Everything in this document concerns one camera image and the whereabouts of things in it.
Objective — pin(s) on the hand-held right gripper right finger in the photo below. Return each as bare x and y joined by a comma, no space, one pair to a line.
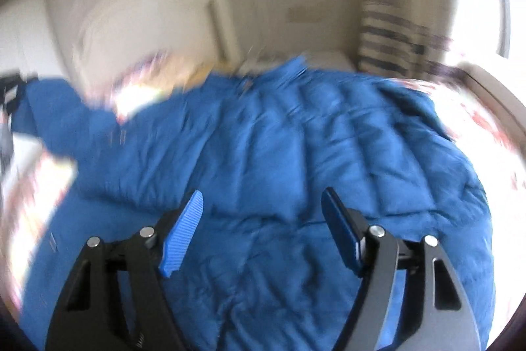
341,227

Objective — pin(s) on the blue puffer jacket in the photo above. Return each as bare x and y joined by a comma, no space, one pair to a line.
267,137

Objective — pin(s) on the striped curtain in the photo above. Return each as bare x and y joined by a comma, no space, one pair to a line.
386,30

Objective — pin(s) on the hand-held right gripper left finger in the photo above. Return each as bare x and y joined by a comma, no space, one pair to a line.
183,236

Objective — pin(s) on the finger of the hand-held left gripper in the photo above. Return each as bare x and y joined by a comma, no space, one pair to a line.
10,96

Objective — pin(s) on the floral bed sheet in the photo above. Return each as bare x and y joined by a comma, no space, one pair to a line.
485,153

